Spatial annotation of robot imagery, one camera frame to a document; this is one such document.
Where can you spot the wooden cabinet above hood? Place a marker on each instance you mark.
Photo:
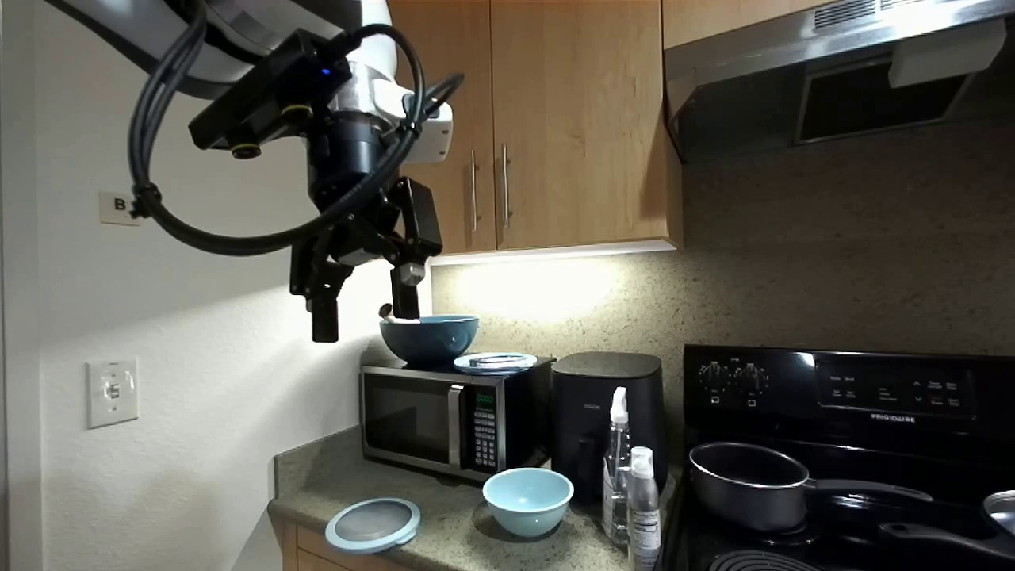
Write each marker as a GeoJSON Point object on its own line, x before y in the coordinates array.
{"type": "Point", "coordinates": [729, 16]}

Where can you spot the stove knob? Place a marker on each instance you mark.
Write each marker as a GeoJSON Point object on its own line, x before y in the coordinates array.
{"type": "Point", "coordinates": [714, 377]}
{"type": "Point", "coordinates": [752, 379]}

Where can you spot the round blue-rimmed lid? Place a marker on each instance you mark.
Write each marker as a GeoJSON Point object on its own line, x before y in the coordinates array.
{"type": "Point", "coordinates": [371, 525]}
{"type": "Point", "coordinates": [496, 362]}

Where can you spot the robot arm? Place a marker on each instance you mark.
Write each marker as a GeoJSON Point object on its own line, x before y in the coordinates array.
{"type": "Point", "coordinates": [373, 83]}

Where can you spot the dark blue bowl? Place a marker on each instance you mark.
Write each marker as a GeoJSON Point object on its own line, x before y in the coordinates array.
{"type": "Point", "coordinates": [428, 342]}

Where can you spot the spoon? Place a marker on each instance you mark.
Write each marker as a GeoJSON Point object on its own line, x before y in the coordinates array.
{"type": "Point", "coordinates": [386, 311]}

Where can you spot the grey saucepan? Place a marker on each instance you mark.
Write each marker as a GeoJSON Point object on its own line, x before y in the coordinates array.
{"type": "Point", "coordinates": [745, 488]}

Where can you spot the microwave door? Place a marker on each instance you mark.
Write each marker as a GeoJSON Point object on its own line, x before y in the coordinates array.
{"type": "Point", "coordinates": [404, 416]}

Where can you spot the under-cabinet light strip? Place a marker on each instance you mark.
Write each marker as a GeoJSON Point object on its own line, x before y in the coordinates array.
{"type": "Point", "coordinates": [555, 251]}

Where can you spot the black stove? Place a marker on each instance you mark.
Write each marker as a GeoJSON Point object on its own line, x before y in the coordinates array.
{"type": "Point", "coordinates": [872, 412]}

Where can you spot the clear spray bottle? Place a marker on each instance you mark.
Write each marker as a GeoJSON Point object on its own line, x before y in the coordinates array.
{"type": "Point", "coordinates": [616, 484]}

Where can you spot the coil burner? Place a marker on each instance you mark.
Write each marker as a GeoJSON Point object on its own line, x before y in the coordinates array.
{"type": "Point", "coordinates": [753, 561]}

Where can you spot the cabinet door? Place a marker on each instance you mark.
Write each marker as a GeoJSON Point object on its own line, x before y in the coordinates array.
{"type": "Point", "coordinates": [464, 198]}
{"type": "Point", "coordinates": [579, 119]}

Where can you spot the steel range hood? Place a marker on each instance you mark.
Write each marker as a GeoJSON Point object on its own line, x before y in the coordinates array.
{"type": "Point", "coordinates": [737, 103]}

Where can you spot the light blue bowl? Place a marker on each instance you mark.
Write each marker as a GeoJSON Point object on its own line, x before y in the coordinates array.
{"type": "Point", "coordinates": [527, 503]}

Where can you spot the small clear pump bottle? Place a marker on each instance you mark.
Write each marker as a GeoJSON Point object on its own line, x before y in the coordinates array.
{"type": "Point", "coordinates": [643, 515]}

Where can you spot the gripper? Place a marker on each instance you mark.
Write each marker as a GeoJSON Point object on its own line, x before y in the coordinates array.
{"type": "Point", "coordinates": [349, 166]}

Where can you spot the black air fryer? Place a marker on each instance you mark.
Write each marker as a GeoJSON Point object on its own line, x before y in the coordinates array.
{"type": "Point", "coordinates": [591, 396]}

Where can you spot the microwave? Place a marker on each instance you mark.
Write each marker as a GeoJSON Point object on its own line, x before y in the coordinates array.
{"type": "Point", "coordinates": [507, 412]}

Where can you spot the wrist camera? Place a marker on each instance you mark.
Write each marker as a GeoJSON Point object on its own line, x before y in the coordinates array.
{"type": "Point", "coordinates": [270, 91]}

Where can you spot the light switch plate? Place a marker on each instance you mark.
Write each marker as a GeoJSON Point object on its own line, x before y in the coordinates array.
{"type": "Point", "coordinates": [112, 392]}

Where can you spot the wooden wall cabinet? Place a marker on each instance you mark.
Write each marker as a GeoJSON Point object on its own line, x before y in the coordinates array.
{"type": "Point", "coordinates": [571, 119]}

